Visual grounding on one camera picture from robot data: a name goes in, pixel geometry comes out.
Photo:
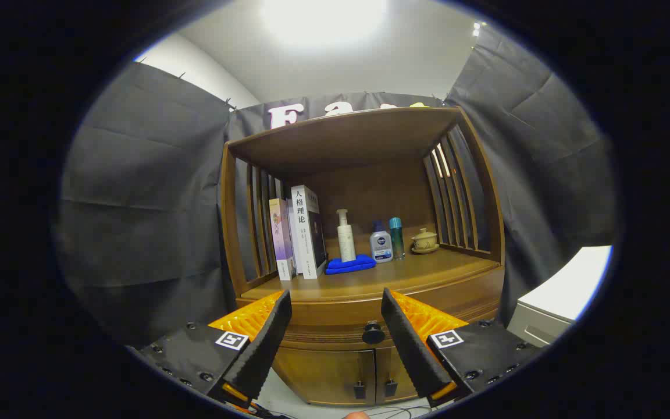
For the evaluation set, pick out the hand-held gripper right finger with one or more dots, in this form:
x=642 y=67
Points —
x=410 y=349

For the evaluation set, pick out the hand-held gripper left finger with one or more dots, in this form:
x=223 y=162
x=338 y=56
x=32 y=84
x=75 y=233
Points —
x=265 y=349

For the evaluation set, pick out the black round drawer knob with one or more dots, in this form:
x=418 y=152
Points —
x=373 y=333

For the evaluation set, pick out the wooden drawer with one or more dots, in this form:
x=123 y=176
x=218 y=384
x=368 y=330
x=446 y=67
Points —
x=335 y=323

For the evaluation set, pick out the wooden cabinet door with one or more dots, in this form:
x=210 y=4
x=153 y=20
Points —
x=390 y=364
x=323 y=375

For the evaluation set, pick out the wooden countertop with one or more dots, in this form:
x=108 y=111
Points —
x=370 y=279

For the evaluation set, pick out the white side cabinet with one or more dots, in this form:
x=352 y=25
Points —
x=567 y=285

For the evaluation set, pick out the wooden cabinet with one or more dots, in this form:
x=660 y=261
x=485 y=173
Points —
x=341 y=139

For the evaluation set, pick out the beige saucer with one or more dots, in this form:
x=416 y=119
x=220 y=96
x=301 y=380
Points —
x=425 y=251

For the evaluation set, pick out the blue folded cloth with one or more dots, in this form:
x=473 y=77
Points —
x=349 y=265

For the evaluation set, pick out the purple book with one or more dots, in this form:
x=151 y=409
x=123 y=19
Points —
x=281 y=244

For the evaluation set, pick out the white bottle blue pump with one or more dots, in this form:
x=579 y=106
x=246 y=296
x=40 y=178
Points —
x=380 y=247

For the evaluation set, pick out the beige lidded teacup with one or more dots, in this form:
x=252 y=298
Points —
x=424 y=240

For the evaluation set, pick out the teal glass bottle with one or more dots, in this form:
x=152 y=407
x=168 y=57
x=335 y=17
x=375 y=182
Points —
x=396 y=238

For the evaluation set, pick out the thin white book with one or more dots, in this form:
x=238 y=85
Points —
x=291 y=233

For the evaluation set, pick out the thick white book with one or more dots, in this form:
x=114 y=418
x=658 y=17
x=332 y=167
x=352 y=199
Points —
x=305 y=233

